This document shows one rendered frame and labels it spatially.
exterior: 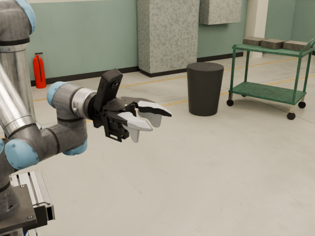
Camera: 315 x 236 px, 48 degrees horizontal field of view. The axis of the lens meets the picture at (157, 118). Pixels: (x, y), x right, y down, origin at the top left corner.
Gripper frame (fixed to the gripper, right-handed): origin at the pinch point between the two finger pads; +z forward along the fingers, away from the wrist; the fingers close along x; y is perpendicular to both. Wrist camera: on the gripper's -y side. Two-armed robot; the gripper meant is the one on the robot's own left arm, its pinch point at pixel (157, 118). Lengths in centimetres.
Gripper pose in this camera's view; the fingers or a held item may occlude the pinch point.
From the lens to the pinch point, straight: 75.7
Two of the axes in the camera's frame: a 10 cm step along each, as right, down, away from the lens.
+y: 0.8, 8.7, 4.8
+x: -6.1, 4.2, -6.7
